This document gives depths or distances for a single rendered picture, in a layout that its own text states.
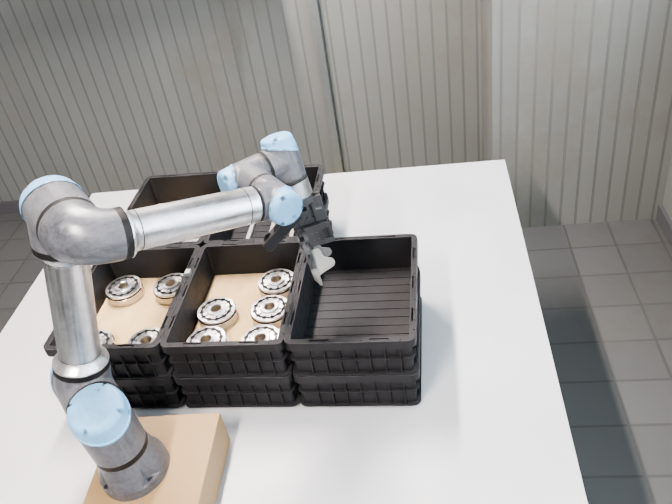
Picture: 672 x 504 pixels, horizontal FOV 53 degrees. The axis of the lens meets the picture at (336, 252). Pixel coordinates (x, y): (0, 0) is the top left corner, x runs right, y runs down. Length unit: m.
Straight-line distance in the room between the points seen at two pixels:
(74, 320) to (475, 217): 1.33
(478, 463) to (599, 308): 1.53
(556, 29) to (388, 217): 1.12
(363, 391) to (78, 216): 0.78
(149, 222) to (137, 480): 0.57
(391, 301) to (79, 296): 0.77
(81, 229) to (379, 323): 0.79
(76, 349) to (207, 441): 0.35
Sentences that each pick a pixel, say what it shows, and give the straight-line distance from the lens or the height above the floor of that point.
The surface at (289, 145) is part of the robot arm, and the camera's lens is 1.50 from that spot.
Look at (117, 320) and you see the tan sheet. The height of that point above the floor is 0.83.
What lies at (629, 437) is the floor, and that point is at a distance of 2.57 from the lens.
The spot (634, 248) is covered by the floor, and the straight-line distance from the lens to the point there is 3.33.
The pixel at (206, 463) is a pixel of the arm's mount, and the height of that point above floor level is 0.80.
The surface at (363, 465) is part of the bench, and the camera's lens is 1.60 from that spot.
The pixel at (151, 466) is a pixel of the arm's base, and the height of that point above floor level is 0.84.
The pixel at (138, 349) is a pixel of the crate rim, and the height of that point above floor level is 0.92.
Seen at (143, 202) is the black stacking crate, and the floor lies 0.90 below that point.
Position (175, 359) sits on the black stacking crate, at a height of 0.88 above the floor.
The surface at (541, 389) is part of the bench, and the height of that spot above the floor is 0.70.
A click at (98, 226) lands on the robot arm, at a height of 1.39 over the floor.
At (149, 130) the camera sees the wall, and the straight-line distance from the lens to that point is 3.89.
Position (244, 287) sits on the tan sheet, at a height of 0.83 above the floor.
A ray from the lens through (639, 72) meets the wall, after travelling 3.13.
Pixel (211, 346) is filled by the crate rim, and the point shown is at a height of 0.93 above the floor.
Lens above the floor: 2.00
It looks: 37 degrees down
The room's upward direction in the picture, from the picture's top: 10 degrees counter-clockwise
